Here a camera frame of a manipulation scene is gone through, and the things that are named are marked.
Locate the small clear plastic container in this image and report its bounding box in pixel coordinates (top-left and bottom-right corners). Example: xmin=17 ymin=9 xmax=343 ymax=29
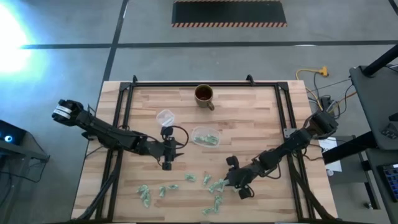
xmin=155 ymin=108 xmax=175 ymax=128

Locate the white paper sheet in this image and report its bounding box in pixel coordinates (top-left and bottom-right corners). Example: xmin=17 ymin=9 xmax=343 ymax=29
xmin=318 ymin=136 xmax=343 ymax=174

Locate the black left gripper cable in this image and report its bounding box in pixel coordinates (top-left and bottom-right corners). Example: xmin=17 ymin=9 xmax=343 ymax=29
xmin=167 ymin=125 xmax=190 ymax=151

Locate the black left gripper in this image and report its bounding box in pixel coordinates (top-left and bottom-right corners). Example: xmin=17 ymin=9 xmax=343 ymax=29
xmin=144 ymin=125 xmax=185 ymax=171

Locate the keyboard with lit keys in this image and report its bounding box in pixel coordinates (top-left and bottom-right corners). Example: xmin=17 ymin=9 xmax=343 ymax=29
xmin=377 ymin=163 xmax=398 ymax=203

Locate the dark grey lower desk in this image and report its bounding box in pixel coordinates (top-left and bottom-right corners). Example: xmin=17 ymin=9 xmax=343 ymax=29
xmin=365 ymin=147 xmax=398 ymax=224

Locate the black slanted stand beam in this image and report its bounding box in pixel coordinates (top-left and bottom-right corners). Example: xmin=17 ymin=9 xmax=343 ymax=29
xmin=322 ymin=132 xmax=379 ymax=165

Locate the black power adapter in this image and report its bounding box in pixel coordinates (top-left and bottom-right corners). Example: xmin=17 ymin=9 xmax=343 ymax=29
xmin=320 ymin=95 xmax=332 ymax=110

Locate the grey metal stand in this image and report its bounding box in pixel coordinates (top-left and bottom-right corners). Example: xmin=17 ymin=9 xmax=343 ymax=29
xmin=0 ymin=139 xmax=50 ymax=224

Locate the black metal table frame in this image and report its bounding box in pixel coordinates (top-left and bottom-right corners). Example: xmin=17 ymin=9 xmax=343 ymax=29
xmin=74 ymin=74 xmax=335 ymax=224

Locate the black hazard-striped floor mat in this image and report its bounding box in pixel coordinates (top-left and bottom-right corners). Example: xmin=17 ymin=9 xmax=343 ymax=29
xmin=171 ymin=0 xmax=287 ymax=28

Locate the black stand pole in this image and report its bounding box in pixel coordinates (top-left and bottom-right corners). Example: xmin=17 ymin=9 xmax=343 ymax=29
xmin=362 ymin=43 xmax=398 ymax=78

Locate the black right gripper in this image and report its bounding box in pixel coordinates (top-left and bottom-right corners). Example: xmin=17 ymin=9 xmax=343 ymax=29
xmin=224 ymin=155 xmax=262 ymax=200

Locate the black device with blue light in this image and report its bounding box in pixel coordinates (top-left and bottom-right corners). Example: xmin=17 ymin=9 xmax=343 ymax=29
xmin=0 ymin=119 xmax=27 ymax=146

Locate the brown ceramic mug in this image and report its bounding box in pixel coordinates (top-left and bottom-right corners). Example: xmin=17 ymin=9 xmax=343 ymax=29
xmin=194 ymin=83 xmax=216 ymax=112

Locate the grey side desk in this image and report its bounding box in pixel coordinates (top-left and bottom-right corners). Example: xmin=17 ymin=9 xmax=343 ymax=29
xmin=348 ymin=64 xmax=398 ymax=151

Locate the yellow extension cord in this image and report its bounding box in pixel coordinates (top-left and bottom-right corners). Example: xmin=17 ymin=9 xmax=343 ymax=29
xmin=295 ymin=65 xmax=330 ymax=110

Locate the orange floor cable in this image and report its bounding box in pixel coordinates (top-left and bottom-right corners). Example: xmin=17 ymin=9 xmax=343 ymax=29
xmin=329 ymin=91 xmax=358 ymax=113

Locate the large clear plastic container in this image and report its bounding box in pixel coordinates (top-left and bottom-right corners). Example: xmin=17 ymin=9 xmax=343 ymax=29
xmin=190 ymin=126 xmax=221 ymax=149

